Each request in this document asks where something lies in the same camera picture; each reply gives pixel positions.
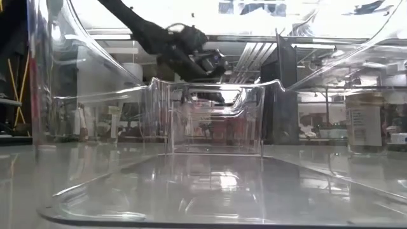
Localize grey desk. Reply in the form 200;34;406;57
0;97;23;108

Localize clear plastic bin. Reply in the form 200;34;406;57
177;87;249;150
165;83;266;156
27;0;407;229

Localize black stand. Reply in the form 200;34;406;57
259;28;300;144

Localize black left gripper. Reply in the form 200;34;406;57
156;46;228;104

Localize yellow cable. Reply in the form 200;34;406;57
6;52;31;137

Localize silver ceiling ducts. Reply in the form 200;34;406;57
228;41;277;84

